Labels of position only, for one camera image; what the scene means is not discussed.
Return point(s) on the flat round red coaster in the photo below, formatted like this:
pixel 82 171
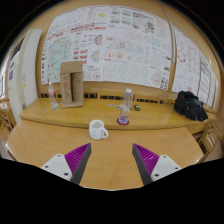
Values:
pixel 119 123

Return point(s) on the brown cardboard box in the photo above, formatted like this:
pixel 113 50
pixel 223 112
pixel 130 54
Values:
pixel 76 86

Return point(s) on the small clear red-labelled bottle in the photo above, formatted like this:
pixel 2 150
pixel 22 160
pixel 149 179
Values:
pixel 51 95

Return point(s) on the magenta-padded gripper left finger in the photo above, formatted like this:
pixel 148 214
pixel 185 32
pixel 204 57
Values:
pixel 61 165

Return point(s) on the clear plastic water bottle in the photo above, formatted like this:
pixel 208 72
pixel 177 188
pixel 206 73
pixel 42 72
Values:
pixel 126 106

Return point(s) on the white ceramic mug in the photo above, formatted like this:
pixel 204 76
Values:
pixel 96 130

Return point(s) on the large white printed wall poster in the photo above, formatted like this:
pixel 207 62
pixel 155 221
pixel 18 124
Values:
pixel 116 50

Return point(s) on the black bag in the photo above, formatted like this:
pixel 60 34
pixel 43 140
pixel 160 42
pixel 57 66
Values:
pixel 190 106

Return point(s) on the wooden chair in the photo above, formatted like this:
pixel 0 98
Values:
pixel 210 138
pixel 5 116

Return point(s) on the small black yellow device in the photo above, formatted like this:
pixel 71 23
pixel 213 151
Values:
pixel 137 107

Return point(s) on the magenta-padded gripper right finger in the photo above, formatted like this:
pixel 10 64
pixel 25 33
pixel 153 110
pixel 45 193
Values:
pixel 160 165

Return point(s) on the narrow white printed wall poster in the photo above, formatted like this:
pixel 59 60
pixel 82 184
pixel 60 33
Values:
pixel 190 66

